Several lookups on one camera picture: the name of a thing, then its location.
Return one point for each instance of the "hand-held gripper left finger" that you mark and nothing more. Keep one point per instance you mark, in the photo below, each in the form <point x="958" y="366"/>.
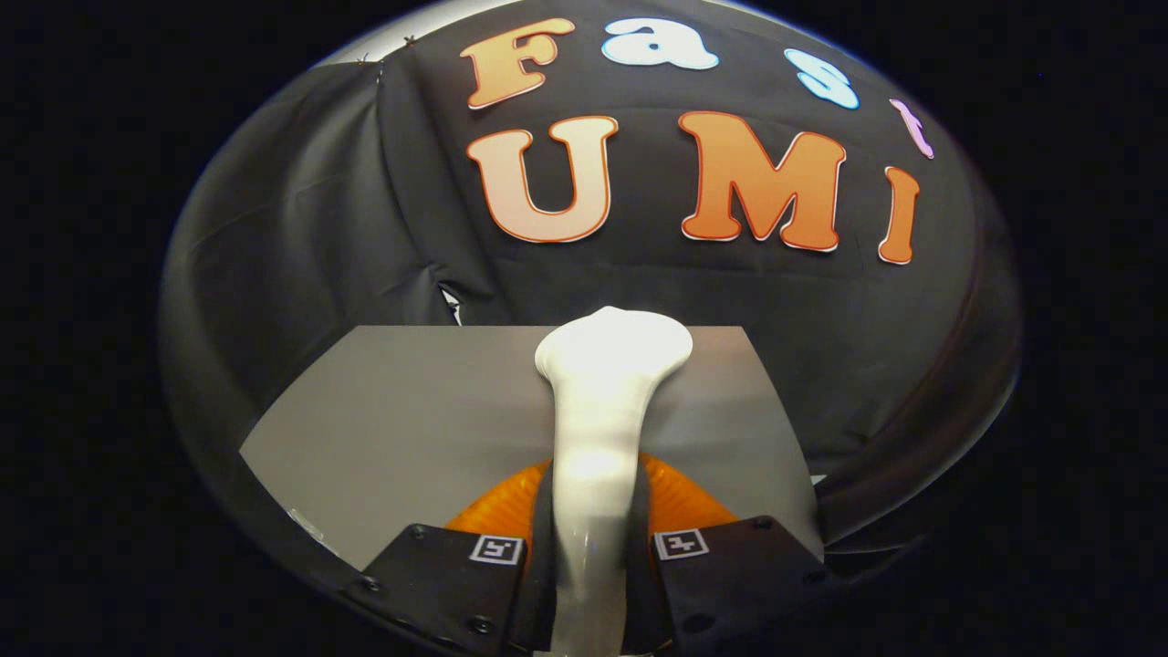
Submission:
<point x="438" y="584"/>

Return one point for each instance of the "white garment steamer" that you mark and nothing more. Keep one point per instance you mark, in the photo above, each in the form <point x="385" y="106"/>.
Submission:
<point x="598" y="438"/>

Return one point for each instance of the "grey drawer cabinet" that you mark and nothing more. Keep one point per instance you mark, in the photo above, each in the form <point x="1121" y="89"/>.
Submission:
<point x="411" y="429"/>

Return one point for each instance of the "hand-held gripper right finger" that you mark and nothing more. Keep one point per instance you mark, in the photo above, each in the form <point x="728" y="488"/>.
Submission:
<point x="730" y="584"/>

